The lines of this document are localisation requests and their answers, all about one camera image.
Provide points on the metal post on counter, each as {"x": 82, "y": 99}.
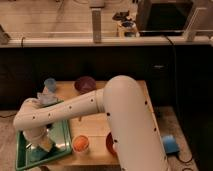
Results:
{"x": 96, "y": 24}

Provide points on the blue plastic cup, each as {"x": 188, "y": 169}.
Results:
{"x": 50, "y": 84}

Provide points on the dark purple bowl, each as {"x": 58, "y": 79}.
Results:
{"x": 85, "y": 84}

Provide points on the blue cylinder on floor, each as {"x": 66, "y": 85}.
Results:
{"x": 170, "y": 144}

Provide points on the teal sponge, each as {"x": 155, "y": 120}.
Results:
{"x": 37, "y": 154}

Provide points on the green plastic tray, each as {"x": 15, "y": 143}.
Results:
{"x": 61, "y": 136}

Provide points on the clutter of small items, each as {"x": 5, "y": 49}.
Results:
{"x": 126, "y": 26}

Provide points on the dark red brown object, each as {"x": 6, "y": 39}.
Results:
{"x": 109, "y": 144}

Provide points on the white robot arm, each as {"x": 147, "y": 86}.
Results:
{"x": 133, "y": 126}

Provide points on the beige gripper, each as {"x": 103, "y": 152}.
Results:
{"x": 46, "y": 144}

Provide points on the black monitor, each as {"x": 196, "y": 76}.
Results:
{"x": 168, "y": 17}

